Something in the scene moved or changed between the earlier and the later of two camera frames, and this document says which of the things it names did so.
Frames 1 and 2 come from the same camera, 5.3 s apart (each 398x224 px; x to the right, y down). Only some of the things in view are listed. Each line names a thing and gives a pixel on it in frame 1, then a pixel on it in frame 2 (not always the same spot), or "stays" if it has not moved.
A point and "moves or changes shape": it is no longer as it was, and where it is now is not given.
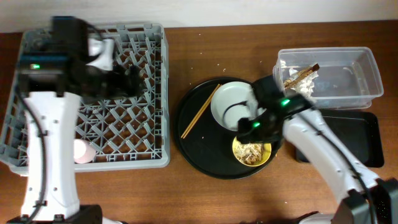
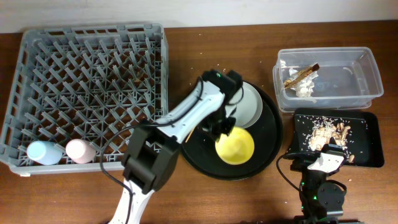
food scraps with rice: (249, 153) moves or changes shape
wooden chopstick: (198, 112) moves or changes shape
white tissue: (304, 86) stays
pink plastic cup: (83, 152) stays
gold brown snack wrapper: (301, 75) stays
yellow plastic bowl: (252, 154) -> (236, 148)
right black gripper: (245, 127) -> (301, 162)
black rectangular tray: (359, 130) stays
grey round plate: (232, 101) stays
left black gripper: (115, 89) -> (217, 134)
